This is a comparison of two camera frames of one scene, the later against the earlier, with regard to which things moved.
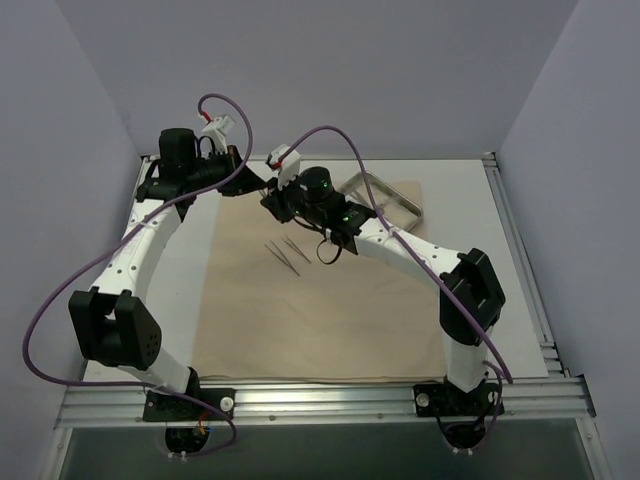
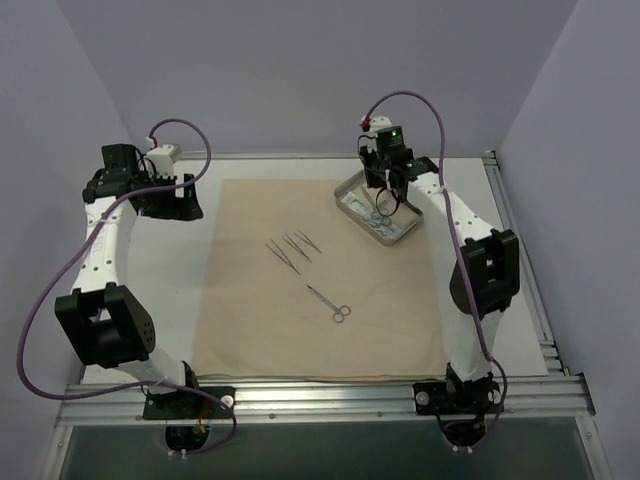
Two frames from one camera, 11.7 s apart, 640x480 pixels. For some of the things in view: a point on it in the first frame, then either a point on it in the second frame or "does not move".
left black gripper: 235,163 → 167,198
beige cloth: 282,301 does not move
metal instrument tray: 394,206 does not move
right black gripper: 276,201 → 382,176
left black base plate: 163,407 does not move
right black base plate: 441,400 does not move
